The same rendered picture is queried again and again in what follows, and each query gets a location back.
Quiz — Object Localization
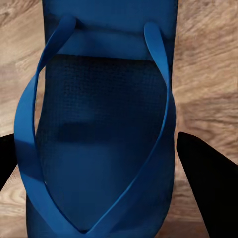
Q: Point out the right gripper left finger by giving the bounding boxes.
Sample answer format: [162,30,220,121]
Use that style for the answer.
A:
[0,134,18,192]

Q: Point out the sandal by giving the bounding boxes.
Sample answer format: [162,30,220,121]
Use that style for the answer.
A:
[14,0,179,238]

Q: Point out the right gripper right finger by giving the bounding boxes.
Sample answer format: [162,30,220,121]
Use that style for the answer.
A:
[176,132,238,238]

